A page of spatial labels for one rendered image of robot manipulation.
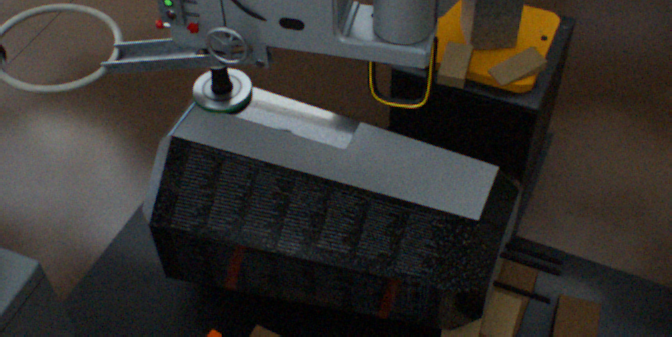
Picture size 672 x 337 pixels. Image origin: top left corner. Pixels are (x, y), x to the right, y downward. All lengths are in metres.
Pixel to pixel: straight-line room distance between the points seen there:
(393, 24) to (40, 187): 2.13
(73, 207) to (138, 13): 1.44
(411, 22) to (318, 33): 0.30
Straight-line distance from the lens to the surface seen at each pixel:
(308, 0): 2.43
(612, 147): 4.03
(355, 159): 2.69
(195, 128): 2.85
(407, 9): 2.37
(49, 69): 4.58
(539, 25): 3.36
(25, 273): 2.58
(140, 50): 3.05
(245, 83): 2.95
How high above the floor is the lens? 2.83
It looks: 48 degrees down
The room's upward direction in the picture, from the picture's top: 2 degrees counter-clockwise
